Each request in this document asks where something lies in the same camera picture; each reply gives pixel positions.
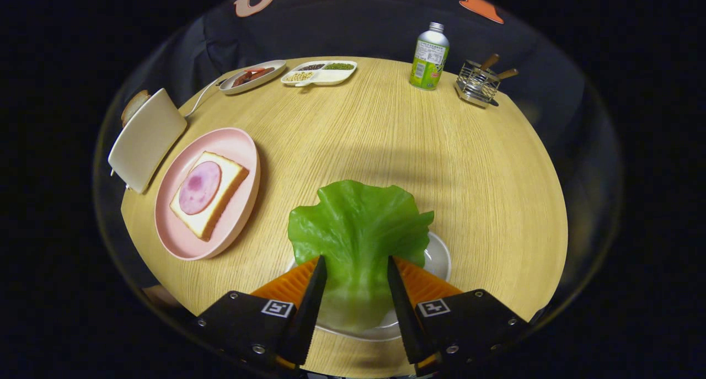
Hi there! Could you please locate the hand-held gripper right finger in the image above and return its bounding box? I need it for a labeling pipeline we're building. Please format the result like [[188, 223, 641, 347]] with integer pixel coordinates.
[[387, 256, 533, 377]]

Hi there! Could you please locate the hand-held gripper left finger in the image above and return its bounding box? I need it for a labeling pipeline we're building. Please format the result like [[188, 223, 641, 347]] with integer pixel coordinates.
[[193, 256, 328, 371]]

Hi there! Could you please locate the green lettuce leaf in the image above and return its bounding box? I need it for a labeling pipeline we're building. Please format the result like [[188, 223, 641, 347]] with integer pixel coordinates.
[[287, 180, 435, 330]]

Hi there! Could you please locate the brown-crust bread slice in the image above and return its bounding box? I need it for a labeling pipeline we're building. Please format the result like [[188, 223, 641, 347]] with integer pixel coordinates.
[[121, 90, 151, 127]]

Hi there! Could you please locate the small white plate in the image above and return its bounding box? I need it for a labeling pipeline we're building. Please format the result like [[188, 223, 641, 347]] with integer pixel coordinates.
[[287, 231, 453, 342]]

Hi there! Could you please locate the square toast slice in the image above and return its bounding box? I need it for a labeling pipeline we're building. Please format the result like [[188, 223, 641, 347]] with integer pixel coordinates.
[[169, 151, 250, 242]]

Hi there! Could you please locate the round pink ham slice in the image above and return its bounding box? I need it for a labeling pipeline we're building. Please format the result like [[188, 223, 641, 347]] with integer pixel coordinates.
[[178, 161, 222, 216]]

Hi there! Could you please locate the pink plate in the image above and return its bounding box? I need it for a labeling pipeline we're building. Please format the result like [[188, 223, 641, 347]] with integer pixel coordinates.
[[154, 127, 261, 261]]

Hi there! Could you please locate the white toaster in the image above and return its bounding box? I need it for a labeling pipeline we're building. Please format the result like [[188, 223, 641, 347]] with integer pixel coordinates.
[[108, 88, 188, 195]]

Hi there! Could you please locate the white divided dish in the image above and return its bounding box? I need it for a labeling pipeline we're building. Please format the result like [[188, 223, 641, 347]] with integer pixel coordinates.
[[280, 60, 358, 87]]

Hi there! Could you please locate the round white plate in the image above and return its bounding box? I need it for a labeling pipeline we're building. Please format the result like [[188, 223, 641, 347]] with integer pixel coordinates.
[[220, 60, 287, 96]]

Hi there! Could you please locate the green label metal bottle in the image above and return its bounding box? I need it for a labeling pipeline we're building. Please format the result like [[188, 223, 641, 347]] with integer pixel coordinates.
[[409, 22, 450, 91]]

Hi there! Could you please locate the black backdrop cloth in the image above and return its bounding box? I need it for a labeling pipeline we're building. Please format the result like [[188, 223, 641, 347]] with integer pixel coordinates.
[[110, 0, 607, 148]]

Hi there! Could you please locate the metal wire basket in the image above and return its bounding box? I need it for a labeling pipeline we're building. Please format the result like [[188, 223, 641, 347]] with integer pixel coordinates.
[[455, 59, 501, 109]]

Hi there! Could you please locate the white toaster cable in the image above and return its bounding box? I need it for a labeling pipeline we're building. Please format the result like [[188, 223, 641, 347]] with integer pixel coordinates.
[[185, 77, 228, 118]]

